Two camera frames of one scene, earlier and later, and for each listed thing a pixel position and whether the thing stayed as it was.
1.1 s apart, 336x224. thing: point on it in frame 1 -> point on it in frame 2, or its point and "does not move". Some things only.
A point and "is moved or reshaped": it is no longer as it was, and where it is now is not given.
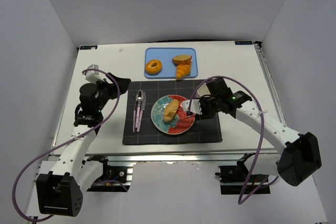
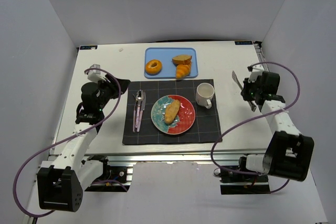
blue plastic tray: [165, 55] does not move
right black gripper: [203, 107] -> [248, 94]
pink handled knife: [143, 105] does not move
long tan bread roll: [170, 110] does not move
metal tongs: [187, 117] is moved or reshaped
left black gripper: [113, 87] does not move
